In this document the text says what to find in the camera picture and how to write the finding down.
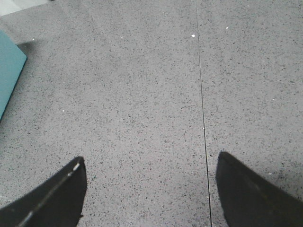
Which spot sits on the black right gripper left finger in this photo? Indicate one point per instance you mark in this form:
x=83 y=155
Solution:
x=58 y=202

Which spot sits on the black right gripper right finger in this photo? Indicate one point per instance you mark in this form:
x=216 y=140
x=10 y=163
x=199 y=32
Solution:
x=248 y=200

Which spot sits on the blue cardboard box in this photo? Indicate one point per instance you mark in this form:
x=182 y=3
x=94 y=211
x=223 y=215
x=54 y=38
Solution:
x=12 y=61

